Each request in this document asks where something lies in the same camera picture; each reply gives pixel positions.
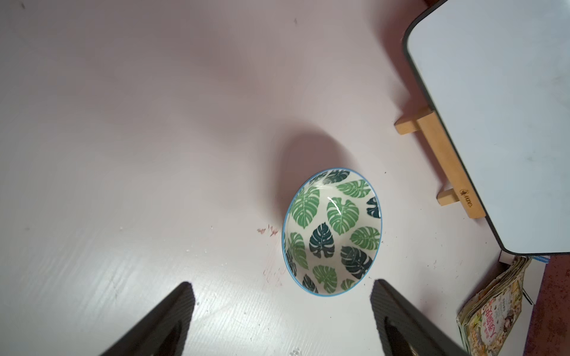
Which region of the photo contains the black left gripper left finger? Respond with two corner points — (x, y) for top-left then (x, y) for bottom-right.
(103, 282), (195, 356)

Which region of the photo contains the green leaf pattern bowl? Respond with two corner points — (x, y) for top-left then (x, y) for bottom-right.
(281, 168), (382, 297)

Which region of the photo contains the white whiteboard black frame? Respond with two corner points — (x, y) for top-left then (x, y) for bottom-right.
(402, 1), (569, 255)

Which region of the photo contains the colourful cartoon picture book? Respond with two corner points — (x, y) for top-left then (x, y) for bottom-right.
(457, 257), (531, 355)

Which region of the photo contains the wooden whiteboard easel stand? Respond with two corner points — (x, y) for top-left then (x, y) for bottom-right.
(394, 108), (486, 220)

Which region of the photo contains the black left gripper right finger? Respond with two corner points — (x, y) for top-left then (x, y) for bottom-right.
(370, 280), (466, 356)

